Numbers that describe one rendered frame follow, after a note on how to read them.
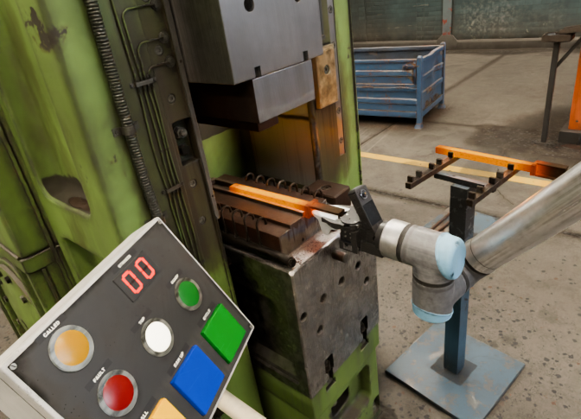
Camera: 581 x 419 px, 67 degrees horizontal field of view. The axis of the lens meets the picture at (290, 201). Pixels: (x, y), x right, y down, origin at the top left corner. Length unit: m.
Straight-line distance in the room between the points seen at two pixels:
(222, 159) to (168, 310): 0.89
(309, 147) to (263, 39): 0.51
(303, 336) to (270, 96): 0.62
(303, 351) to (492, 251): 0.54
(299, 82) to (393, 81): 3.73
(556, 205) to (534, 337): 1.40
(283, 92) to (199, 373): 0.61
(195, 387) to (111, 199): 0.42
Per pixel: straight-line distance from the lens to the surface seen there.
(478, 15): 8.73
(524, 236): 0.99
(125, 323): 0.69
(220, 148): 1.53
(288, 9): 1.03
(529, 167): 1.56
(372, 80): 4.85
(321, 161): 1.39
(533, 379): 2.12
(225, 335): 0.80
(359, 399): 1.76
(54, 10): 0.88
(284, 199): 1.18
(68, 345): 0.64
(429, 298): 1.02
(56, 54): 0.89
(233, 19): 0.91
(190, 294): 0.78
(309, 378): 1.31
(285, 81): 1.02
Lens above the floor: 1.54
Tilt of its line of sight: 27 degrees down
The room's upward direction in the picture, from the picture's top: 8 degrees counter-clockwise
